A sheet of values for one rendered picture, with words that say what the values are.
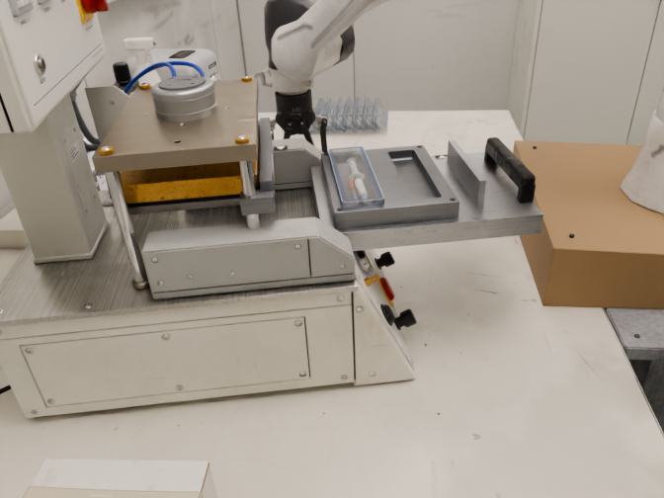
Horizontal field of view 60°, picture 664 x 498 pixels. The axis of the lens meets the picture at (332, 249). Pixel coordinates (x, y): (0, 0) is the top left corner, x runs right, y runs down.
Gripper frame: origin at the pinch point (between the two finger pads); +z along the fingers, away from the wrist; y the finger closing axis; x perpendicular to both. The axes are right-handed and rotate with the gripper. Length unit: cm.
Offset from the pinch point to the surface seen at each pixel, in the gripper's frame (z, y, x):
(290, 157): -18.9, -1.4, -31.4
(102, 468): -5, -24, -76
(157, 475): -4, -18, -78
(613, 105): 36, 146, 128
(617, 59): 16, 144, 129
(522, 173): -21, 30, -48
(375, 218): -18, 9, -53
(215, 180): -26, -11, -53
